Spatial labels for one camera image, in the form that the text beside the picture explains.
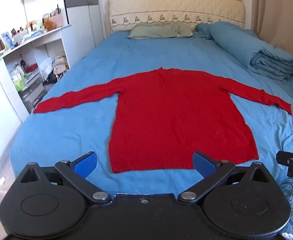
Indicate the orange-brown plush toy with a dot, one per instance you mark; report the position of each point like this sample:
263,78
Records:
49,25

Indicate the bed with blue sheet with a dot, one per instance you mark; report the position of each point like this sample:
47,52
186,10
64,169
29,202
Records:
81,135

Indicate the red box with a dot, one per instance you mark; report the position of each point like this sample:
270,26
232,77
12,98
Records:
32,68

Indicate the rolled blue duvet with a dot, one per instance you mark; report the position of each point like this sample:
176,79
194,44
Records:
241,45

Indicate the white plastic bag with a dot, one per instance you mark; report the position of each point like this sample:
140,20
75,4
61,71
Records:
45,66

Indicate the pink storage basket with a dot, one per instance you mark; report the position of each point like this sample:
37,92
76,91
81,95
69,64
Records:
57,20

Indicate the cream quilted headboard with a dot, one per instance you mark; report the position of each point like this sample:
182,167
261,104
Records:
176,7

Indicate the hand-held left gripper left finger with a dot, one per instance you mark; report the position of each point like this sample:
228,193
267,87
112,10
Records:
85,165

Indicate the beige bag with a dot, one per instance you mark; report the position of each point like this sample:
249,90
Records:
61,65

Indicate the white wardrobe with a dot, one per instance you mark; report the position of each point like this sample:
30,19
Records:
82,32

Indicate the green pillow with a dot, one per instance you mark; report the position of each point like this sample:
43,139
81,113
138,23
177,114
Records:
159,31

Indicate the beige curtain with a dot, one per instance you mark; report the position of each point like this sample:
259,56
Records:
281,17

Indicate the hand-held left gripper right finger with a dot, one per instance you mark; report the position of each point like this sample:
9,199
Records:
204,165

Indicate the white shelf unit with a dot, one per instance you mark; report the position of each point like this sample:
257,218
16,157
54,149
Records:
1,80

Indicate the red knit sweater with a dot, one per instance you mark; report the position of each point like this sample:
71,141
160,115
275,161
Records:
174,117

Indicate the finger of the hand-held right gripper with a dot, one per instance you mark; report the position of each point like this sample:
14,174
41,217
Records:
282,158

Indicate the green plastic bag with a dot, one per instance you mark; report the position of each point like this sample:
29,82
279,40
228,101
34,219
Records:
19,80

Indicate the blue picture card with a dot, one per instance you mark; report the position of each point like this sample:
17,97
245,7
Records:
7,40

